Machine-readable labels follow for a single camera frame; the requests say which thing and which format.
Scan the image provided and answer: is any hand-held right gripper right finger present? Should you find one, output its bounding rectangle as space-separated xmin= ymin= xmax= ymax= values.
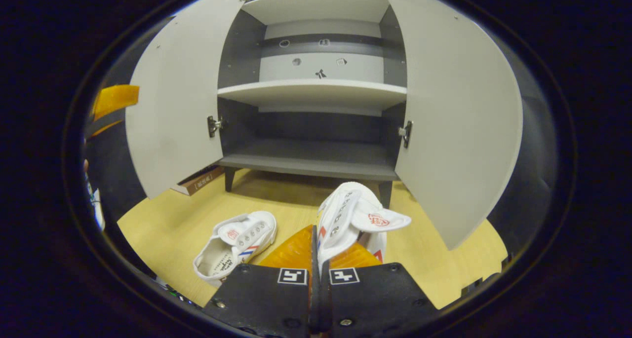
xmin=318 ymin=239 xmax=440 ymax=336

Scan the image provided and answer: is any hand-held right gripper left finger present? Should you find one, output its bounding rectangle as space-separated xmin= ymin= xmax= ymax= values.
xmin=201 ymin=224 xmax=319 ymax=336

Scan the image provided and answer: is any grey shoe cabinet door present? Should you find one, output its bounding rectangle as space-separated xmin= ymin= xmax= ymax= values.
xmin=125 ymin=0 xmax=252 ymax=199
xmin=383 ymin=0 xmax=524 ymax=251

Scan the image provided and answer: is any white canvas shoe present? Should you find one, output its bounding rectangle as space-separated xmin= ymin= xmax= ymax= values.
xmin=193 ymin=211 xmax=277 ymax=287
xmin=316 ymin=182 xmax=412 ymax=274

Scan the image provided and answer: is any black backdrop cloth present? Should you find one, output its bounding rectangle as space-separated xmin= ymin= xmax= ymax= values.
xmin=84 ymin=17 xmax=561 ymax=220

